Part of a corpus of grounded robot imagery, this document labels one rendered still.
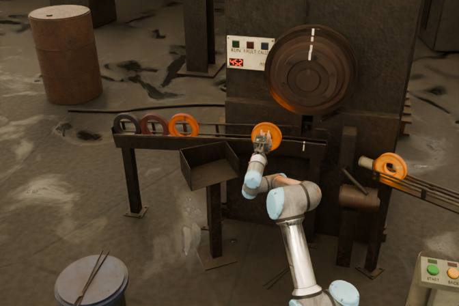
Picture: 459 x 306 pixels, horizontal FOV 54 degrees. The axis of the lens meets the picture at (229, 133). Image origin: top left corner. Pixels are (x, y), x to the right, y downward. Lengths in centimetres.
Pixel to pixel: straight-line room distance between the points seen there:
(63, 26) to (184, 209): 226
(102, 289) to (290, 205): 91
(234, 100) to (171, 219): 97
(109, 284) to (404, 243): 181
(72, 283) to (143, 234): 92
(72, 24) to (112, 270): 292
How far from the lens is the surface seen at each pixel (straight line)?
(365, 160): 248
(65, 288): 221
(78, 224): 322
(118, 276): 219
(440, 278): 206
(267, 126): 229
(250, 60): 253
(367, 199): 251
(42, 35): 473
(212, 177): 242
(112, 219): 319
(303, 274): 182
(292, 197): 179
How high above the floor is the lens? 197
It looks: 29 degrees down
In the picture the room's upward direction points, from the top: 1 degrees counter-clockwise
